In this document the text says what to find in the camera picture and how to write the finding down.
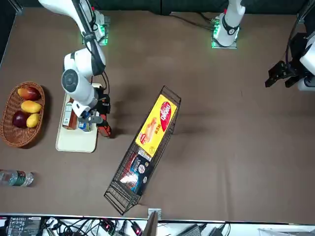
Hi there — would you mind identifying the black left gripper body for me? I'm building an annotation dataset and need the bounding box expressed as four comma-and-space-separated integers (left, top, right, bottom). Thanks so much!
280, 61, 307, 79

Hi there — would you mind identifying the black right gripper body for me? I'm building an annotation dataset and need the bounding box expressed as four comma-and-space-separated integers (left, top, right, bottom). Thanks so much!
94, 87, 111, 115

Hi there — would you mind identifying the orange black barcode scanner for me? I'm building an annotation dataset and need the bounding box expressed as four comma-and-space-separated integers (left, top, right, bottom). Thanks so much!
96, 108, 113, 139

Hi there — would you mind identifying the blue Oreo cookie box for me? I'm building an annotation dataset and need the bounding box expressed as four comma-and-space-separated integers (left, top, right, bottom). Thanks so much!
78, 120, 94, 132

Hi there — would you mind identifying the cream plastic tray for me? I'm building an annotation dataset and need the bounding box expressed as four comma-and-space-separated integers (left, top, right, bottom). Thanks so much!
55, 83, 103, 153

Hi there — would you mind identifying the yellow snack box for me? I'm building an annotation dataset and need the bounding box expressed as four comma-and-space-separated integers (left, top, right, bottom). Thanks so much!
135, 94, 177, 158

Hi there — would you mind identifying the long yellow mango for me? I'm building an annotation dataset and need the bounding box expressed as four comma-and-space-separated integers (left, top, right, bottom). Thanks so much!
20, 100, 42, 114

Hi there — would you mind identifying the small yellow mango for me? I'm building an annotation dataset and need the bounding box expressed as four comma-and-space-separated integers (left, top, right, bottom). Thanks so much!
26, 113, 40, 128

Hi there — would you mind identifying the red yellow mango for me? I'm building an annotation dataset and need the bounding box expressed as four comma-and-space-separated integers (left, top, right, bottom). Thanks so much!
17, 86, 41, 101

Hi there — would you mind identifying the blue red biscuit box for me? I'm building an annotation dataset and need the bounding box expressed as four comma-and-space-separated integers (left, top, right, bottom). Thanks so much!
119, 147, 152, 195

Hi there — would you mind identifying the brown wicker basket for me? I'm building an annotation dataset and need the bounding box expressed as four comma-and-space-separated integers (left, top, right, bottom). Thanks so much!
0, 82, 46, 148

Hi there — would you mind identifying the clear water bottle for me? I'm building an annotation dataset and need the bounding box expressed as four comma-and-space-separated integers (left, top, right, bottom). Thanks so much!
0, 169, 34, 187

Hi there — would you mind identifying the black labelled power adapter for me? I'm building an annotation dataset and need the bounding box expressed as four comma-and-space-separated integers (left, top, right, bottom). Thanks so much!
8, 216, 41, 236

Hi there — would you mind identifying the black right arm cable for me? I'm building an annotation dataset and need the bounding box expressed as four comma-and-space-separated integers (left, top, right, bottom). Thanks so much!
73, 0, 110, 96

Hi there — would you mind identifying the black left base cable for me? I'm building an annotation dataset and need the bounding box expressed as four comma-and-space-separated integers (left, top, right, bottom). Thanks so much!
169, 11, 217, 31

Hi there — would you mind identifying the black wire shelf rack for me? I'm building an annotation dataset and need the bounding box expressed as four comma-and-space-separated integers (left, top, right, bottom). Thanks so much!
103, 85, 182, 216

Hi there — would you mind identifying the metal post bracket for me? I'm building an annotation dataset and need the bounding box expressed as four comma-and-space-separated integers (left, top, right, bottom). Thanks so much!
147, 208, 162, 219

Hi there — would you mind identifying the upright mounting post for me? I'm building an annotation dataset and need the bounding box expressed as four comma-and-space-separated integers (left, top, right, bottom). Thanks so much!
143, 211, 158, 236

